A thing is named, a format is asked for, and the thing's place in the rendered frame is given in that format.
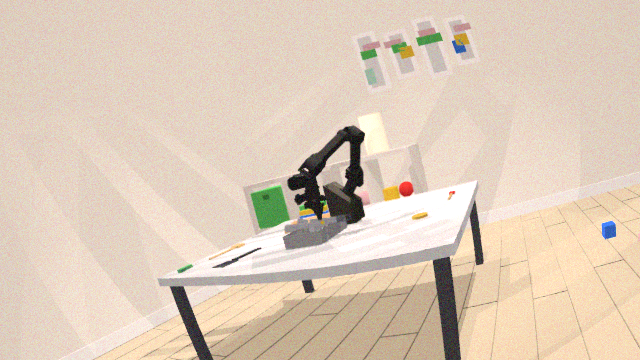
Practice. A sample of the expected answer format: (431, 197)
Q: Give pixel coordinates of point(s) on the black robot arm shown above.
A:
(317, 161)

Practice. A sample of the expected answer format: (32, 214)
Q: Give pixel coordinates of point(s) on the light brown wooden board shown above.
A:
(323, 216)

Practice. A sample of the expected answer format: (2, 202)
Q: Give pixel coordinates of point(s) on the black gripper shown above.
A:
(315, 199)

